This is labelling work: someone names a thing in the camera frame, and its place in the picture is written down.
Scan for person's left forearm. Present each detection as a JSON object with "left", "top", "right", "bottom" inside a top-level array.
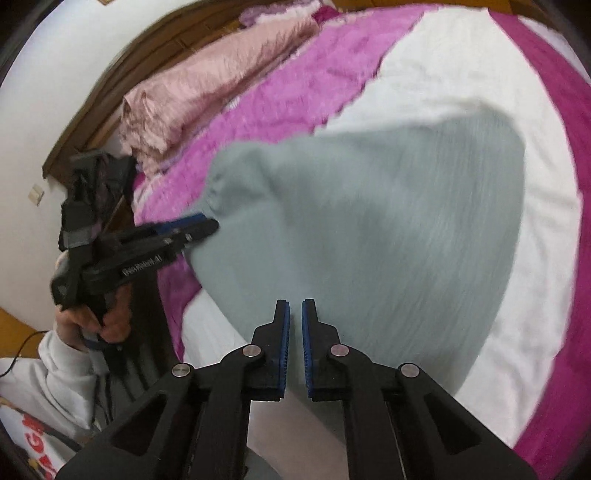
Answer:
[{"left": 0, "top": 330, "right": 100, "bottom": 444}]

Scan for purple frilled pillow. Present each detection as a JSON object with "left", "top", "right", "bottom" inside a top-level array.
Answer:
[{"left": 240, "top": 0, "right": 342, "bottom": 26}]

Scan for grey pants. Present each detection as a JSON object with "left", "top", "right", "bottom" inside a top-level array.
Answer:
[{"left": 187, "top": 104, "right": 527, "bottom": 402}]

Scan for white shirt with red print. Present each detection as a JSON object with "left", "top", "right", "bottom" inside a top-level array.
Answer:
[{"left": 0, "top": 397, "right": 88, "bottom": 480}]

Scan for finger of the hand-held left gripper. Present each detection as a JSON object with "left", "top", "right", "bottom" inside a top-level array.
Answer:
[
  {"left": 157, "top": 219, "right": 220, "bottom": 252},
  {"left": 139, "top": 213, "right": 207, "bottom": 236}
]

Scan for wooden headboard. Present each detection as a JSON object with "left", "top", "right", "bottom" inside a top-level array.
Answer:
[{"left": 44, "top": 0, "right": 259, "bottom": 178}]

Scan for purple white striped blanket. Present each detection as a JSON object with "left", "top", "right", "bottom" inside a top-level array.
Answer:
[{"left": 108, "top": 0, "right": 591, "bottom": 480}]

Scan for dark cloth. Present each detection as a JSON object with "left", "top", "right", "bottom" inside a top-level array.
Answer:
[{"left": 92, "top": 268, "right": 185, "bottom": 416}]

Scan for person's left hand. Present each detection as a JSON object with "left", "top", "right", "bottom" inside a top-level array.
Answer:
[{"left": 55, "top": 286, "right": 132, "bottom": 352}]

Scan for pink satin pillow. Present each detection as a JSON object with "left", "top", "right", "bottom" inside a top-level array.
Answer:
[{"left": 120, "top": 18, "right": 324, "bottom": 176}]

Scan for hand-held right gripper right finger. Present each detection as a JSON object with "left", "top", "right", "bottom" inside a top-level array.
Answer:
[{"left": 302, "top": 299, "right": 539, "bottom": 480}]

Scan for black cable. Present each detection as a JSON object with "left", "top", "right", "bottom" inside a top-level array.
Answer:
[{"left": 0, "top": 330, "right": 47, "bottom": 377}]

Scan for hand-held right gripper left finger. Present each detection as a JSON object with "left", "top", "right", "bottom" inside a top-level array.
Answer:
[{"left": 55, "top": 299, "right": 291, "bottom": 480}]

